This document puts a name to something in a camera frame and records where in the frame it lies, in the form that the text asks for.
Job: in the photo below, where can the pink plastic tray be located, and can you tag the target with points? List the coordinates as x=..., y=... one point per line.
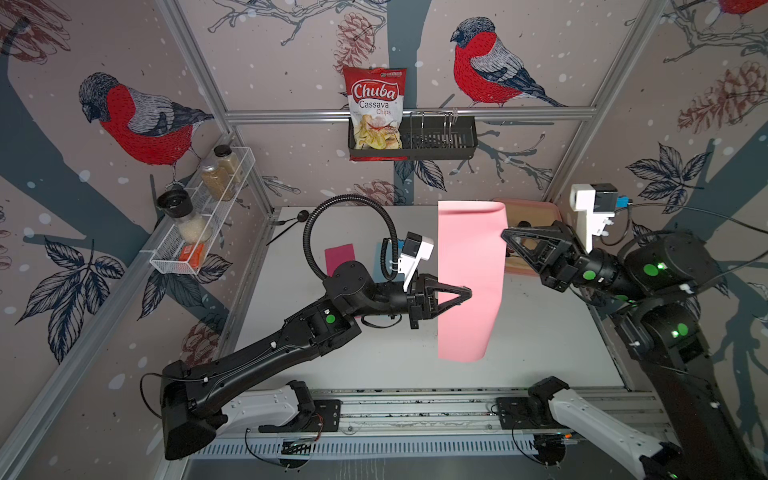
x=534, y=210

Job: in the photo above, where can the magenta paper sheet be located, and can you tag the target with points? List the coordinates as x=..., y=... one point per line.
x=336, y=256

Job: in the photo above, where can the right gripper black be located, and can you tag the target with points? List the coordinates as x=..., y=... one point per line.
x=557, y=260

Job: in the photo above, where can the beige cloth napkin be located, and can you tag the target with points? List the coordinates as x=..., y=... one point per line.
x=534, y=213

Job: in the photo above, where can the black spoon on table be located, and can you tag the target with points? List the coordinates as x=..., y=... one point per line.
x=288, y=224

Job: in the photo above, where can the clear acrylic wall shelf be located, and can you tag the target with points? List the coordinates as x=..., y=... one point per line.
x=164, y=259

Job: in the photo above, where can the light pink paper sheet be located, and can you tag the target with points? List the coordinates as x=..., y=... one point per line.
x=471, y=253

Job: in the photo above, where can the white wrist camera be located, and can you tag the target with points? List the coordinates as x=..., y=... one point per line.
x=416, y=248
x=595, y=206

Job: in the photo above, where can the tan spice bottle rear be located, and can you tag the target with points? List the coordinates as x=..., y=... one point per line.
x=229, y=161

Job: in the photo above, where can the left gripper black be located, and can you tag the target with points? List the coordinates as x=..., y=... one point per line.
x=419, y=299

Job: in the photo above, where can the black wire wall basket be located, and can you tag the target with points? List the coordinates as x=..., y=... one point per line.
x=448, y=137

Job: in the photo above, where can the small red box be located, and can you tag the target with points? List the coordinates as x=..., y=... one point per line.
x=192, y=255

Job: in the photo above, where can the light blue paper sheet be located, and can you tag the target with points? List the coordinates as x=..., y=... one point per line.
x=383, y=263

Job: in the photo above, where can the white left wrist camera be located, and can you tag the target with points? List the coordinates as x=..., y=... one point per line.
x=416, y=248

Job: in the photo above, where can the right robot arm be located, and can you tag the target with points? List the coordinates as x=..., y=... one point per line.
x=654, y=283

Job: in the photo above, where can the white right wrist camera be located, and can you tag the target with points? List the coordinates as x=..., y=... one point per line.
x=595, y=206

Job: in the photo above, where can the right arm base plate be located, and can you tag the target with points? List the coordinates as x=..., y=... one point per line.
x=525, y=413

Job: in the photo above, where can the tan spice bottle front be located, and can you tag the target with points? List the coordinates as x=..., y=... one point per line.
x=216, y=180

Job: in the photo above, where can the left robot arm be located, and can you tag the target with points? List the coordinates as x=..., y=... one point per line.
x=192, y=399

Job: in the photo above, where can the Chuba cassava chips bag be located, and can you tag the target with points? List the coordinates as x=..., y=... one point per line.
x=375, y=100

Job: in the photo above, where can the tan spice bottle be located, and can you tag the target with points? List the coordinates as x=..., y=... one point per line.
x=216, y=180
x=229, y=161

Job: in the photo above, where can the black lid grinder jar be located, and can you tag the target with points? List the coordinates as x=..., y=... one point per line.
x=192, y=226

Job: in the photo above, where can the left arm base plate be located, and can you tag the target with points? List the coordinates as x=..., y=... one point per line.
x=319, y=416

